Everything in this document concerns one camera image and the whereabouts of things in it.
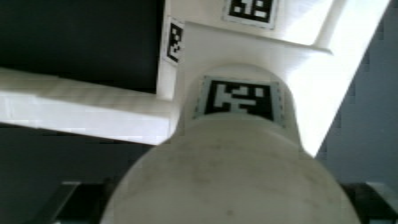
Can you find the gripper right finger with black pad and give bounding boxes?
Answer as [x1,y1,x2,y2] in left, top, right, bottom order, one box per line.
[341,182,398,224]

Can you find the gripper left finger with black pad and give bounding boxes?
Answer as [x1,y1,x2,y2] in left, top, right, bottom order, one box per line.
[36,181,114,224]

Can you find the white lamp bulb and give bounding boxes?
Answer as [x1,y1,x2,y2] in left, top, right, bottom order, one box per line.
[100,64,361,224]

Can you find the white lamp base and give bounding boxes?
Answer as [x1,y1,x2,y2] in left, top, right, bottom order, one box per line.
[157,0,356,137]

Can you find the white L-shaped fence wall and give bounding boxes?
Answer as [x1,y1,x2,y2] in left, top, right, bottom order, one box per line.
[0,0,391,152]

